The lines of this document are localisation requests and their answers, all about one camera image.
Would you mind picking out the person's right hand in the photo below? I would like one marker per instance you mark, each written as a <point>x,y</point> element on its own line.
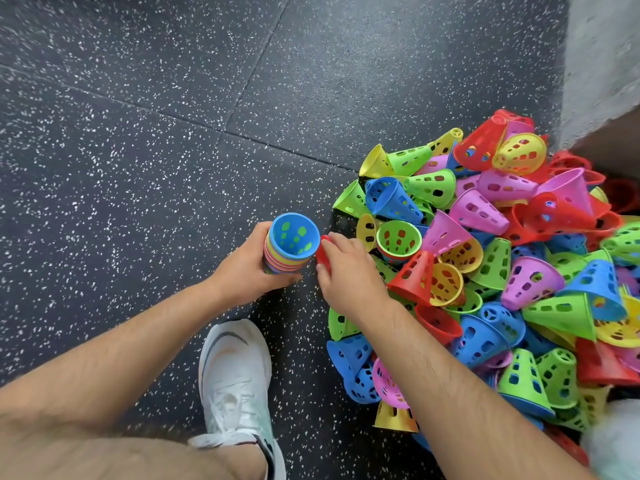
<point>357,282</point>

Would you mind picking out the person's left hand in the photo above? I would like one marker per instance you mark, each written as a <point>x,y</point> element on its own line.
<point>240,274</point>

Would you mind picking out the person's left thumb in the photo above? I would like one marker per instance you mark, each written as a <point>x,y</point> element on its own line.
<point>286,281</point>

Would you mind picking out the person's right thumb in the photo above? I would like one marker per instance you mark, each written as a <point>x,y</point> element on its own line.
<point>323,279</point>

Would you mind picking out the red perforated plastic cone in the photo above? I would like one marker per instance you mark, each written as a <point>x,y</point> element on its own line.
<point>323,253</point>

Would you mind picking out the stack of nested colourful cones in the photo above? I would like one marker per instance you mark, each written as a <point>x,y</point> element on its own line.
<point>292,239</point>

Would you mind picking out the person's right forearm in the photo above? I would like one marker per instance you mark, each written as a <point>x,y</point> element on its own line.
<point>450,389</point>

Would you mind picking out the person's left forearm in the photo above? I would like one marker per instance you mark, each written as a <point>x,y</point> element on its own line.
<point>115,344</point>

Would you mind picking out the white running shoe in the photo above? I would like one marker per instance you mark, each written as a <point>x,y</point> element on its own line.
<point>234,379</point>

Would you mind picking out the pile of loose colourful cones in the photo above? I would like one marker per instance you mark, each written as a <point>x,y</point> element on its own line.
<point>500,244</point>

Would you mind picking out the person's bare leg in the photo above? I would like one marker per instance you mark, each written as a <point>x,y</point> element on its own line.
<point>125,454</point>

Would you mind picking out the white fluffy object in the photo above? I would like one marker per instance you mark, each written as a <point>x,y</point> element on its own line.
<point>615,439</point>

